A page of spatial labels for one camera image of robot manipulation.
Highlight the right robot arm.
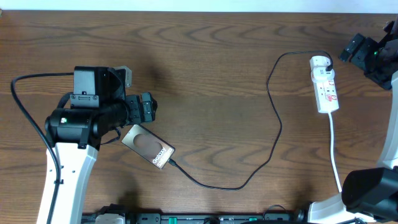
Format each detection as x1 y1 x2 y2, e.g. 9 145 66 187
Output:
305 20 397 223

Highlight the white charger adapter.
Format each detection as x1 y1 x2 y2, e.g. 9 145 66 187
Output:
310 55 331 70

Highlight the white power strip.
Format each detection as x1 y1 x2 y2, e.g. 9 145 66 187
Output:
311 67 339 114

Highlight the black charging cable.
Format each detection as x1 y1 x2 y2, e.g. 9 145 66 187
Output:
167 50 334 191

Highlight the white power strip cord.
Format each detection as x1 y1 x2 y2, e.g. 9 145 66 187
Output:
327 112 343 194

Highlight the bronze Galaxy smartphone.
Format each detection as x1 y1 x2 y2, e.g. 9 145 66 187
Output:
122 124 175 169

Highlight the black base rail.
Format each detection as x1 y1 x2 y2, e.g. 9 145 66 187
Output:
80 212 312 224

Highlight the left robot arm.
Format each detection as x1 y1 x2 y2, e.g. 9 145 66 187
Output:
37 92 157 223

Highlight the left camera cable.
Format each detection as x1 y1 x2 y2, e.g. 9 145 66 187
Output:
9 72 75 224

